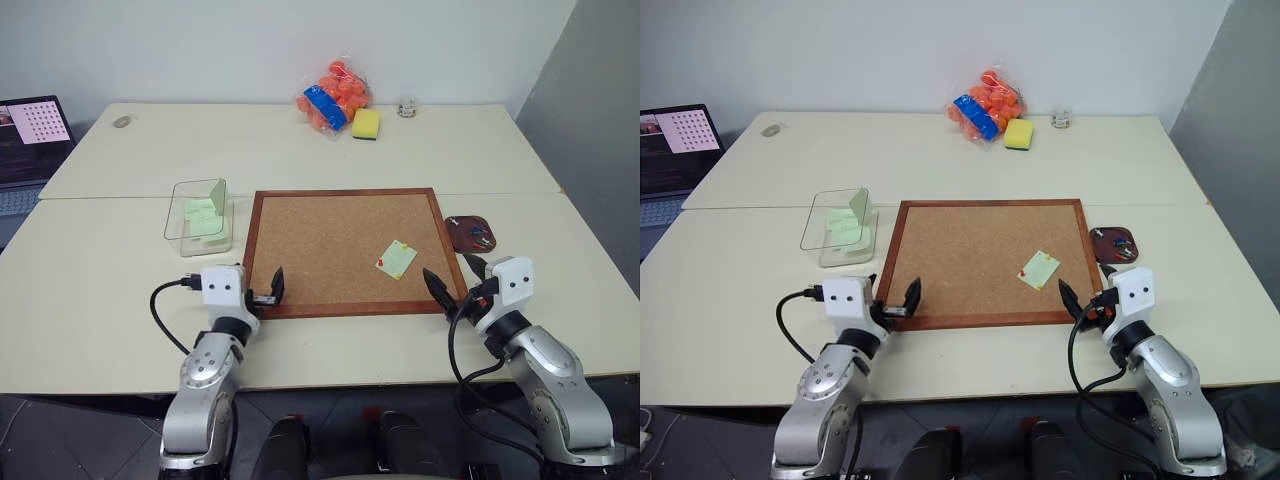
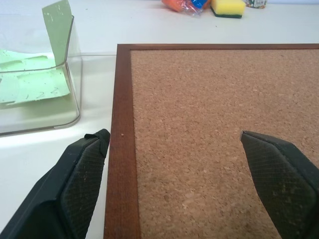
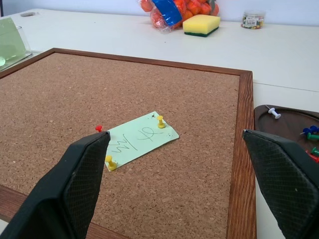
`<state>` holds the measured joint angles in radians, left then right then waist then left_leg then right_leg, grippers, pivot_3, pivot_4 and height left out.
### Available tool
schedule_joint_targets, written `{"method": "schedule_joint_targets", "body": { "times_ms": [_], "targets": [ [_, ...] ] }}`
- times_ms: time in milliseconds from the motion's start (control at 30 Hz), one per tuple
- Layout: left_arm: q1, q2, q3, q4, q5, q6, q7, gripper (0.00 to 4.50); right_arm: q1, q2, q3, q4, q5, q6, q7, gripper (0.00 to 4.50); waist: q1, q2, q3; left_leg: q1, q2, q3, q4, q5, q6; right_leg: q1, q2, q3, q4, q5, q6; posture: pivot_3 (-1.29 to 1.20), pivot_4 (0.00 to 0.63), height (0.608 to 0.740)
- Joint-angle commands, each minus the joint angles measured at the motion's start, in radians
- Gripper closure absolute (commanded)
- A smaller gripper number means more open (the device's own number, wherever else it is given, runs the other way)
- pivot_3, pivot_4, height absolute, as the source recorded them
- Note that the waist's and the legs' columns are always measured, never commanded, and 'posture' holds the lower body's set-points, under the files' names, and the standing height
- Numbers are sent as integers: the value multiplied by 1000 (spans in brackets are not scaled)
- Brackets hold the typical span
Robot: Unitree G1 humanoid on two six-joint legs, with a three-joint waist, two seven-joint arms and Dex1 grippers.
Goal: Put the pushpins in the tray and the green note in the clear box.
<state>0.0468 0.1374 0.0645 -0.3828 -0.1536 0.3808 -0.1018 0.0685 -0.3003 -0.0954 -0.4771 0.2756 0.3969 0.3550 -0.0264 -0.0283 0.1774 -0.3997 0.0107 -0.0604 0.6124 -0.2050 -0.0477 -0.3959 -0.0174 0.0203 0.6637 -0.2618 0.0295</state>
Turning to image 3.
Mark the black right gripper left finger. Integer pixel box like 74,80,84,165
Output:
0,130,111,239

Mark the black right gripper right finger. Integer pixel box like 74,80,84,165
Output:
242,129,319,239

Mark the blue push pin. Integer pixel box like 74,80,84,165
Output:
300,125,319,135

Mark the white push pin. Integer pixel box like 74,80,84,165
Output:
265,105,282,120

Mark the light green paper note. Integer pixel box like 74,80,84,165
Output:
104,111,180,172

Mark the wood framed cork board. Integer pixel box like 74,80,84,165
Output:
0,48,257,239

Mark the small jar of pins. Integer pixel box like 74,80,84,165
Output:
240,10,266,30

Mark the dark brown wooden tray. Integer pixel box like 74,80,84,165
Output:
253,105,319,160

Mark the green clear plastic container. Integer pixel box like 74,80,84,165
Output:
0,17,33,71

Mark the yellow green sponge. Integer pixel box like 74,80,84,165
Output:
182,14,221,38

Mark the bag of orange balls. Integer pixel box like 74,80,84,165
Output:
136,0,220,34

